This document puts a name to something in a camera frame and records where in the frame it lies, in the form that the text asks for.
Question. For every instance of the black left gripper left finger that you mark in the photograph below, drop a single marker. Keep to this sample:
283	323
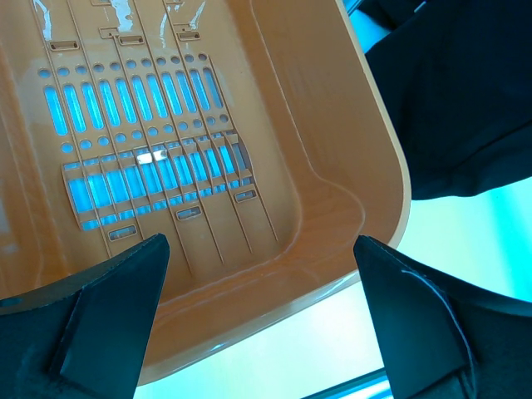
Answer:
84	336

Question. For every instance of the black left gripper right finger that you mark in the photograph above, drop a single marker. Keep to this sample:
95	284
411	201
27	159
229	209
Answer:
439	336

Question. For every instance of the orange plastic laundry basket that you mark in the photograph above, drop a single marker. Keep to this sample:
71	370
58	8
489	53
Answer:
251	134

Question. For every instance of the black shorts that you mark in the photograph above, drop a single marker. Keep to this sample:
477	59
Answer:
455	77

